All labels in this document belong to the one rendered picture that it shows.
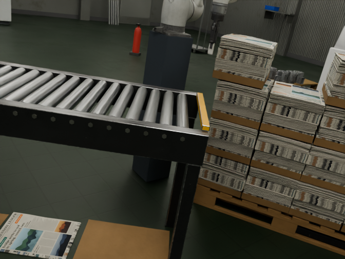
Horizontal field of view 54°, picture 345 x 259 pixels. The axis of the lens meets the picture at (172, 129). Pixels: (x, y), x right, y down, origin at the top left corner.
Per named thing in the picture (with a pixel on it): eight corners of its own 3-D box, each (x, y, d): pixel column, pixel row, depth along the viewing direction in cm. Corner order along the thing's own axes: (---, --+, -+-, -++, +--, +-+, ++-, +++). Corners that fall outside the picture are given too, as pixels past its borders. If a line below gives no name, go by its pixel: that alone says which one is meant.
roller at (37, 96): (59, 84, 164) (69, 82, 164) (16, 116, 121) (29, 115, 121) (57, 73, 163) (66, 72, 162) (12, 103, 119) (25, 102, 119)
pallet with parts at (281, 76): (282, 94, 545) (287, 74, 532) (245, 80, 600) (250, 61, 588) (319, 91, 613) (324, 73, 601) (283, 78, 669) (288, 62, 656)
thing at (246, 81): (217, 72, 204) (219, 65, 202) (265, 82, 196) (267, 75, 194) (211, 77, 190) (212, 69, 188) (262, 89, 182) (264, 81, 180)
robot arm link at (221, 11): (229, 4, 197) (227, 15, 200) (214, 2, 200) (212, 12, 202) (226, 4, 189) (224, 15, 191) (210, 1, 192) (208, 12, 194)
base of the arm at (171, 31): (146, 30, 208) (147, 20, 206) (174, 32, 222) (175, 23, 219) (163, 35, 195) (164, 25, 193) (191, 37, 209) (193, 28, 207)
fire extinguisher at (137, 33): (132, 56, 639) (136, 24, 617) (126, 53, 658) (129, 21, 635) (144, 56, 654) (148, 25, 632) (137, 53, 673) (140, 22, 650)
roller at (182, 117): (183, 104, 167) (188, 95, 165) (185, 143, 123) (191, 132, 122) (174, 98, 166) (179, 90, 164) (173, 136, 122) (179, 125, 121)
